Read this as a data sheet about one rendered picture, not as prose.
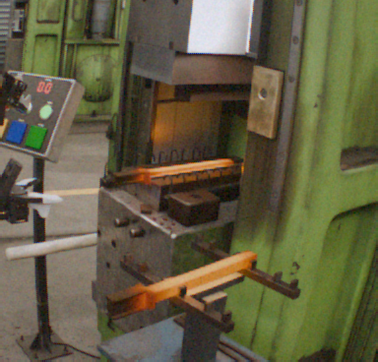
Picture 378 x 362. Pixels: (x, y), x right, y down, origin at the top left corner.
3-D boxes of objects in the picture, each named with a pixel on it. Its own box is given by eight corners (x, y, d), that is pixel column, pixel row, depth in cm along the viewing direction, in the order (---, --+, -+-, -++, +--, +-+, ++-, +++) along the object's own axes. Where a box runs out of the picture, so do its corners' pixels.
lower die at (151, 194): (158, 211, 161) (160, 182, 159) (120, 188, 176) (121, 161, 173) (264, 191, 187) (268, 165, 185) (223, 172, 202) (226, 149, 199)
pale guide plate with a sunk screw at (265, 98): (270, 139, 142) (279, 72, 137) (245, 129, 148) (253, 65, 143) (276, 138, 143) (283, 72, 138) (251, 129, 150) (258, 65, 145)
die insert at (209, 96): (189, 102, 161) (191, 82, 160) (173, 96, 167) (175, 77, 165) (263, 99, 180) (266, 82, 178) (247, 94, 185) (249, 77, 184)
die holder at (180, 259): (159, 364, 160) (172, 235, 147) (94, 307, 188) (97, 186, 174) (285, 315, 195) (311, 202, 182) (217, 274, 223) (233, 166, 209)
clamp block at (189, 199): (185, 227, 152) (188, 205, 150) (166, 216, 159) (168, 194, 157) (220, 220, 160) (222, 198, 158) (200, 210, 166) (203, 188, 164)
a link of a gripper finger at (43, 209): (62, 216, 141) (29, 212, 140) (62, 195, 139) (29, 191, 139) (60, 221, 138) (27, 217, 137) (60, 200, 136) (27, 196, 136)
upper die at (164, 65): (171, 85, 151) (175, 50, 148) (130, 73, 165) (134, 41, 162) (279, 84, 177) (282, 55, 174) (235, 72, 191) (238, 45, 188)
